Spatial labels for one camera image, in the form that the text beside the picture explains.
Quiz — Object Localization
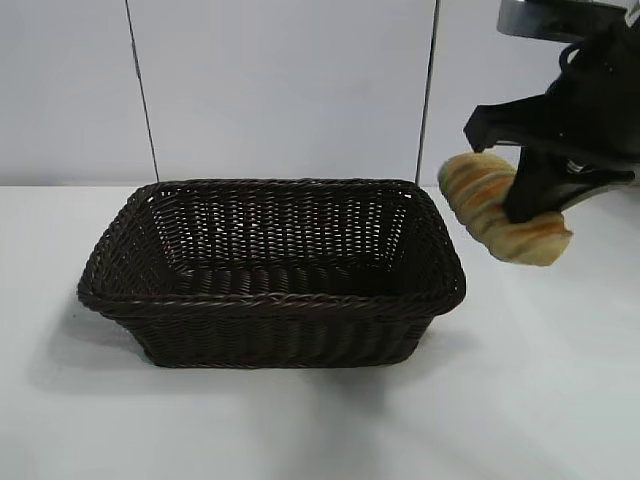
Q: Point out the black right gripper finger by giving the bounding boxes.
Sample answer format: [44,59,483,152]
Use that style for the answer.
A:
[504,149,636,225]
[462,94,551,153]

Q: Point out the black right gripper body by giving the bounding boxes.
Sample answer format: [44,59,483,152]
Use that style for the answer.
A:
[522,24,640,166]

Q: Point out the long striped bread loaf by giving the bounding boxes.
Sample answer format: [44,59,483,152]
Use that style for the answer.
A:
[437,152,574,266]

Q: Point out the dark brown wicker basket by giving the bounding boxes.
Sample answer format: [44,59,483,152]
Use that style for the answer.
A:
[76,177,469,370]

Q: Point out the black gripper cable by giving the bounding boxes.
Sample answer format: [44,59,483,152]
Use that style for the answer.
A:
[558,42,599,69]

